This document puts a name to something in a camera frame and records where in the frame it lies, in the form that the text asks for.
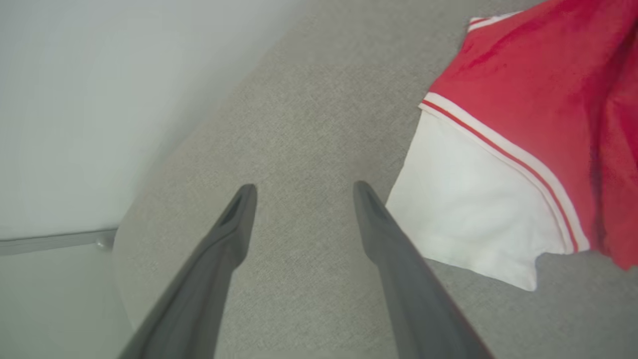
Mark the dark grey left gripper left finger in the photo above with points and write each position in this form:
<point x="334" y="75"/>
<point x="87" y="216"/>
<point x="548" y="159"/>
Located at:
<point x="199" y="299"/>

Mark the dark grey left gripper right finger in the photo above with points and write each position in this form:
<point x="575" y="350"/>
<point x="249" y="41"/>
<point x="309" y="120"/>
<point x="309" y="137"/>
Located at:
<point x="418" y="309"/>

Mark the grey baseboard strip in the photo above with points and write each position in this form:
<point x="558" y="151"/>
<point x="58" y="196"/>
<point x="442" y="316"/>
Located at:
<point x="50" y="243"/>

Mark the red garment with white sleeves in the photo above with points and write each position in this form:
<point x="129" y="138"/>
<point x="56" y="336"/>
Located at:
<point x="523" y="99"/>

